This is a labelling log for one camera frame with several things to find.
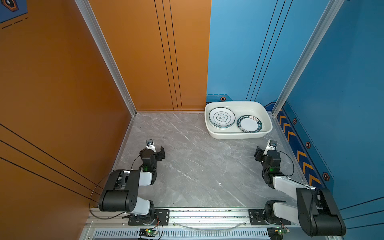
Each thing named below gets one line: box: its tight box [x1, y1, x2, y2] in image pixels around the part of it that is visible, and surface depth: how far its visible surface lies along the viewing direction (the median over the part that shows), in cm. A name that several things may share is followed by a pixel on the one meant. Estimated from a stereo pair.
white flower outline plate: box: [209, 107, 236, 128], surface depth 114 cm
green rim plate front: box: [236, 115, 263, 133], surface depth 111 cm
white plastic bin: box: [204, 101, 273, 139], surface depth 118 cm
